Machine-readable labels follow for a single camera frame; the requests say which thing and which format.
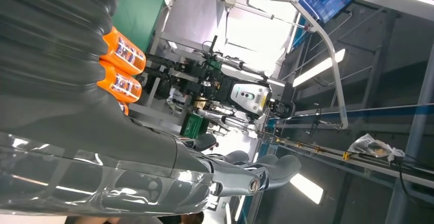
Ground green plastic crate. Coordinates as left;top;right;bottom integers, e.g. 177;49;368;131
180;112;210;139

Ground green table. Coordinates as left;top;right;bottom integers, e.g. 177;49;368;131
112;0;173;53

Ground clear plastic bag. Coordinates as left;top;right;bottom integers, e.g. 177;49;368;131
347;133;406;162

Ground white metal gantry frame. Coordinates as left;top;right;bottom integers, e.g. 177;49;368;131
149;0;349;130

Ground blue wall screen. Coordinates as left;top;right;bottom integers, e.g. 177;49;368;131
298;0;353;24

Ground grey metal rail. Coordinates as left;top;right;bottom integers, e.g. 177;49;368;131
268;134;434;189

